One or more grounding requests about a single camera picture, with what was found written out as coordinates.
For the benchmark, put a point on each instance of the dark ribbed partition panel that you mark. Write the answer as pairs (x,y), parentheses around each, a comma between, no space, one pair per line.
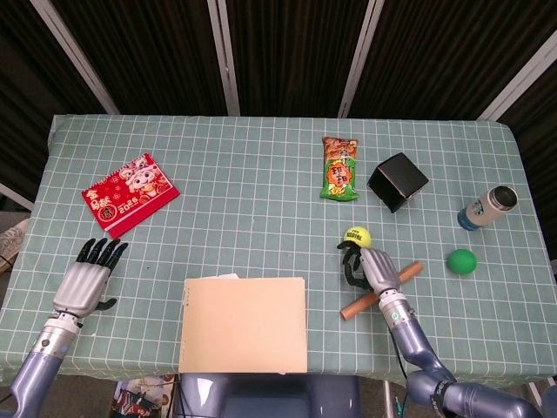
(26,87)
(296,56)
(444,56)
(148,56)

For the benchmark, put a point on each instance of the blue-grey robot torso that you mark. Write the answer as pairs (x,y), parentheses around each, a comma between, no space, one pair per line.
(270,398)

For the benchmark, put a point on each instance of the white table leg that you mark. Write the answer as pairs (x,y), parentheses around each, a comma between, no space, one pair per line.
(387,398)

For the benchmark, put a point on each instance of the black cardboard box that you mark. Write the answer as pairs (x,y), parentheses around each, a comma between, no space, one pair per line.
(402,174)

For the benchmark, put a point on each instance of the green checkered tablecloth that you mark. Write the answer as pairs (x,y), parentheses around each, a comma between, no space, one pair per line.
(261,196)

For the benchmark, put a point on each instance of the white partition post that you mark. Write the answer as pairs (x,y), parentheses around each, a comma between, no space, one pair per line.
(74,56)
(518,78)
(363,56)
(224,56)

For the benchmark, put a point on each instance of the green orange snack bag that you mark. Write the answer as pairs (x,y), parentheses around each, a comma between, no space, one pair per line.
(339,174)

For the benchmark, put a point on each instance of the white paper sheet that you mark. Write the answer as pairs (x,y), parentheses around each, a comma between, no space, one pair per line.
(226,276)

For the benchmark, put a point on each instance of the white blue thermos bottle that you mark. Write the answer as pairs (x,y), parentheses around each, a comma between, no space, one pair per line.
(483,211)

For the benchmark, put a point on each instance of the green ball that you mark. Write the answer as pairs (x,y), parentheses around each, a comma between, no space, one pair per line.
(462,261)

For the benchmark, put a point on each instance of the beige sneaker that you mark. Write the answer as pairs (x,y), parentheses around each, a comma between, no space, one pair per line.
(12,244)

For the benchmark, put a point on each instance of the red desk calendar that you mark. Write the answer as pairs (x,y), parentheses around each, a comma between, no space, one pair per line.
(126,200)

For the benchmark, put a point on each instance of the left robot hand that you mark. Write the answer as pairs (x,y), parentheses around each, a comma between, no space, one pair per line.
(82,283)

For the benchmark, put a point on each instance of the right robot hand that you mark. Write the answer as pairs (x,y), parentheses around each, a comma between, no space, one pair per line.
(380,267)

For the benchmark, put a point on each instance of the beige loose-leaf notebook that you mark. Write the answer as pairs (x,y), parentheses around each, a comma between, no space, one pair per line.
(243,326)

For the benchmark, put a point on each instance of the wooden rolling pin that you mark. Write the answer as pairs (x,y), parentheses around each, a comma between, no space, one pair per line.
(357,307)

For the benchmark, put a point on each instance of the colourful printed carton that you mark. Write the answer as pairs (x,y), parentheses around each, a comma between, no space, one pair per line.
(139,396)

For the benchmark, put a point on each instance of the yellow tennis ball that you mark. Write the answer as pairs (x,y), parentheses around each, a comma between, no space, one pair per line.
(357,236)

